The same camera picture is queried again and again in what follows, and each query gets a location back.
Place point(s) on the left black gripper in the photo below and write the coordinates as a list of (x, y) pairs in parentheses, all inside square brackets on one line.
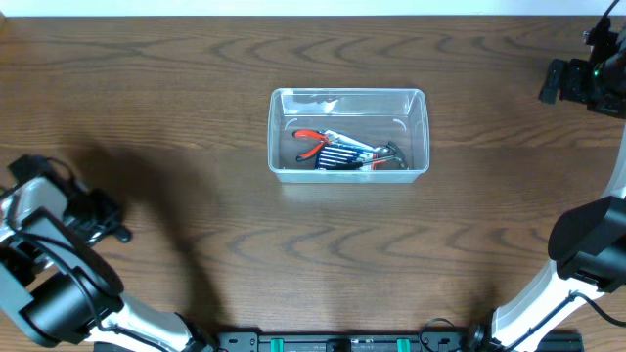
[(98, 215)]

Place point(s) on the red handled cutting pliers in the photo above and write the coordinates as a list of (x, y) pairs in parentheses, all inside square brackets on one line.
[(317, 140)]

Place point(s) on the clear plastic container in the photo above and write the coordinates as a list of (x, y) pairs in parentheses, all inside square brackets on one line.
[(372, 116)]

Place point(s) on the small claw hammer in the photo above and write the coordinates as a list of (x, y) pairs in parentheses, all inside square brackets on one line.
[(394, 153)]

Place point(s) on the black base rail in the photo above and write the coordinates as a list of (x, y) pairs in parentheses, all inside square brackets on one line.
[(430, 337)]

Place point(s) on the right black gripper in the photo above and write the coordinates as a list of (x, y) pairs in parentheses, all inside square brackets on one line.
[(563, 79)]

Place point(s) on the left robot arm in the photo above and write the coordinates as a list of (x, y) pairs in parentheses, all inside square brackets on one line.
[(55, 287)]

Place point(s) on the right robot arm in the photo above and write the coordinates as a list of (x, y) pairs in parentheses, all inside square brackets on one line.
[(587, 244)]

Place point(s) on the blue precision screwdriver set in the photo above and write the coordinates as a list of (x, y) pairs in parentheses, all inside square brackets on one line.
[(332, 154)]

